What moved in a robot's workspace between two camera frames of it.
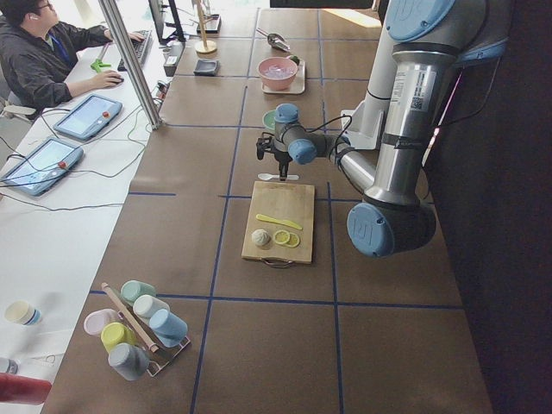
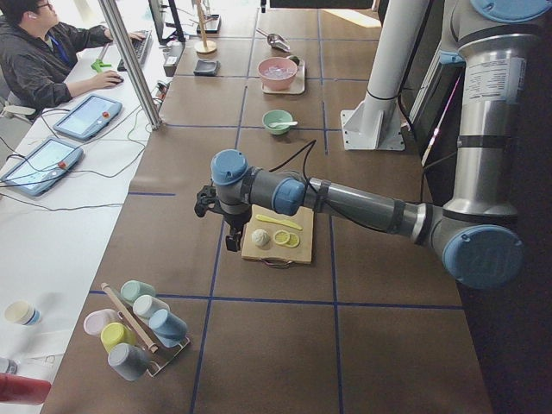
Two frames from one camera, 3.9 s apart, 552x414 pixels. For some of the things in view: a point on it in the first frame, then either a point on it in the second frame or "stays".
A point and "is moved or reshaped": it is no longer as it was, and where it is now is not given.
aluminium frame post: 133,60 stays
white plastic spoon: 266,177 is moved or reshaped
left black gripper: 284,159 -> 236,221
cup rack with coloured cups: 142,334 stays
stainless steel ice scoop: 275,40 stays
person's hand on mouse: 107,79 stays
